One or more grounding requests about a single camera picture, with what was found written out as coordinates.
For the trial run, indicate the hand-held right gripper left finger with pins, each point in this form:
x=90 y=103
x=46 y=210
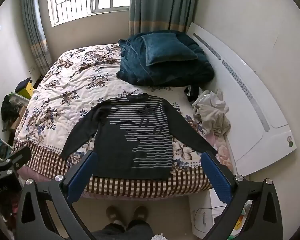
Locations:
x=82 y=175

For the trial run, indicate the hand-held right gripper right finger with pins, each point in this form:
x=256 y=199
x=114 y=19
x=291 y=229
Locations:
x=215 y=177

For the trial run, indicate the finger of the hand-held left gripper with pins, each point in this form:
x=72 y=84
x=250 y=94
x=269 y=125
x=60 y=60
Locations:
x=17 y=156

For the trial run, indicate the dark striped knit sweater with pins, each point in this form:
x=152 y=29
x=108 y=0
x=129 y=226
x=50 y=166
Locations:
x=120 y=142

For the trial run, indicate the white metal rack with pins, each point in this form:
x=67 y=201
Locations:
x=1 y=140

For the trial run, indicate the white box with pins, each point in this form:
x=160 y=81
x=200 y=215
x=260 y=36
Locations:
x=202 y=220

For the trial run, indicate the dark green bag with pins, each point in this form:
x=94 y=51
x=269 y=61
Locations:
x=8 y=110

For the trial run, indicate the beige slipper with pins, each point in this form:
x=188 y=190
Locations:
x=114 y=215
x=140 y=213

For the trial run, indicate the white carved side table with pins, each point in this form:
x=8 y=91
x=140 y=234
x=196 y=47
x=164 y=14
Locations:
x=21 y=100

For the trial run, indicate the crumpled beige cloth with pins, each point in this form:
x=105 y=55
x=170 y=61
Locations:
x=212 y=112

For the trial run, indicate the yellow box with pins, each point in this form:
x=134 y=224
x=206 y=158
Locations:
x=28 y=90

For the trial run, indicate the black cap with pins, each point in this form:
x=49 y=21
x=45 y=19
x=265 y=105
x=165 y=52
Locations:
x=23 y=82

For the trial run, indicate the person's dark trousers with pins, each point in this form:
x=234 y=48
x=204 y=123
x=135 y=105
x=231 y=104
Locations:
x=137 y=231

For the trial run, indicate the small black cloth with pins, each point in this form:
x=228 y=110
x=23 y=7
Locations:
x=193 y=93

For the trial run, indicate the floral bed blanket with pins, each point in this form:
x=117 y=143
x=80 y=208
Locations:
x=72 y=85

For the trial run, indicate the white headboard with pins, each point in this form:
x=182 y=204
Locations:
x=265 y=92

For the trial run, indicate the teal velvet quilt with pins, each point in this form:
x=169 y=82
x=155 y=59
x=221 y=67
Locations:
x=140 y=70

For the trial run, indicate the grey-green curtain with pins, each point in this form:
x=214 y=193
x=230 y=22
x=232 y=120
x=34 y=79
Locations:
x=160 y=5
x=35 y=30

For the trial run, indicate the teal velvet pillow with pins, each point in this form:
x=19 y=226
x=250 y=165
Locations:
x=165 y=47

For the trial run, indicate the barred window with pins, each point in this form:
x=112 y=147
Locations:
x=72 y=0

